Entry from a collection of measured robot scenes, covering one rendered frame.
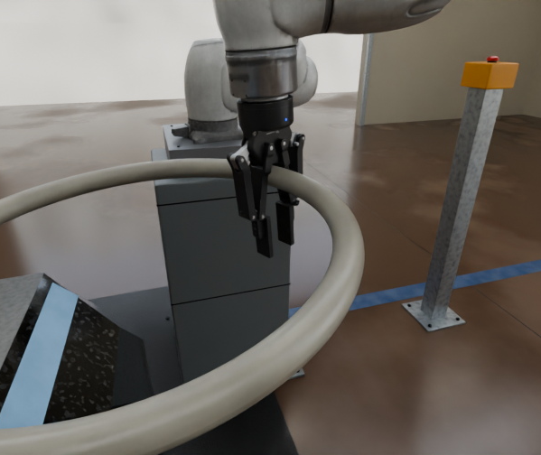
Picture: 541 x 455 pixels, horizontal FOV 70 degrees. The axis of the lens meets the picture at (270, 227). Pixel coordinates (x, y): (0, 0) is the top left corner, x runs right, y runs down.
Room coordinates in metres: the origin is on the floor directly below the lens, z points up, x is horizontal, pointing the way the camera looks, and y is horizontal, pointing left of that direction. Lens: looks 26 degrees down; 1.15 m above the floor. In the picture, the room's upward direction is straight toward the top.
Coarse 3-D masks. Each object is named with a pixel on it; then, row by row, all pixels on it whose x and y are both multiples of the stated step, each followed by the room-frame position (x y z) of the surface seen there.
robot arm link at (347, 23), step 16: (336, 0) 0.49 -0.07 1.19; (352, 0) 0.49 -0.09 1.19; (368, 0) 0.49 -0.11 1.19; (384, 0) 0.49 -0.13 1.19; (400, 0) 0.50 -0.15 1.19; (416, 0) 0.50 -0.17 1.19; (432, 0) 0.51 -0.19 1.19; (448, 0) 0.53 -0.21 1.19; (336, 16) 0.50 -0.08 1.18; (352, 16) 0.50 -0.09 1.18; (368, 16) 0.50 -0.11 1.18; (384, 16) 0.50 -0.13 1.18; (400, 16) 0.51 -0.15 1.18; (416, 16) 0.52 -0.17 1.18; (432, 16) 0.54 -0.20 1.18; (336, 32) 0.53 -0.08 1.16; (352, 32) 0.52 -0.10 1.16; (368, 32) 0.53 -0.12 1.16
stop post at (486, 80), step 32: (480, 64) 1.39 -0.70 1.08; (512, 64) 1.37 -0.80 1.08; (480, 96) 1.38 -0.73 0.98; (480, 128) 1.38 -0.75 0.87; (480, 160) 1.39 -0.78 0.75; (448, 192) 1.43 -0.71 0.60; (448, 224) 1.40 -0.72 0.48; (448, 256) 1.37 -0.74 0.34; (448, 288) 1.39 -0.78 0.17; (416, 320) 1.37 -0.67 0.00; (448, 320) 1.36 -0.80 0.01
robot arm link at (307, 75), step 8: (296, 40) 1.16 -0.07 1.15; (296, 48) 1.17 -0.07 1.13; (304, 48) 1.20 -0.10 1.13; (296, 56) 1.15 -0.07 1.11; (304, 56) 1.18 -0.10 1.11; (304, 64) 1.18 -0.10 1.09; (312, 64) 1.22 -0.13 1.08; (304, 72) 1.19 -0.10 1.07; (312, 72) 1.21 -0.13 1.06; (304, 80) 1.19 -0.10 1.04; (312, 80) 1.21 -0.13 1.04; (304, 88) 1.19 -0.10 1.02; (312, 88) 1.21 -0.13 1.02; (296, 96) 1.19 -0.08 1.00; (304, 96) 1.20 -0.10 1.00; (312, 96) 1.24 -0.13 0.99; (296, 104) 1.21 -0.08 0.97
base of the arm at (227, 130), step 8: (192, 120) 1.17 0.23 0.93; (232, 120) 1.18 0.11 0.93; (176, 128) 1.16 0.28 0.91; (184, 128) 1.16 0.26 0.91; (192, 128) 1.16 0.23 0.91; (200, 128) 1.15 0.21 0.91; (208, 128) 1.14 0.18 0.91; (216, 128) 1.15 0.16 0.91; (224, 128) 1.16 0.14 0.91; (232, 128) 1.18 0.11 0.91; (240, 128) 1.22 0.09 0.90; (184, 136) 1.16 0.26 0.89; (192, 136) 1.13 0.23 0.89; (200, 136) 1.12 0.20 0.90; (208, 136) 1.13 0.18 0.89; (216, 136) 1.14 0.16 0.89; (224, 136) 1.15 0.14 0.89; (232, 136) 1.16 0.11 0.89; (240, 136) 1.17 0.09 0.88
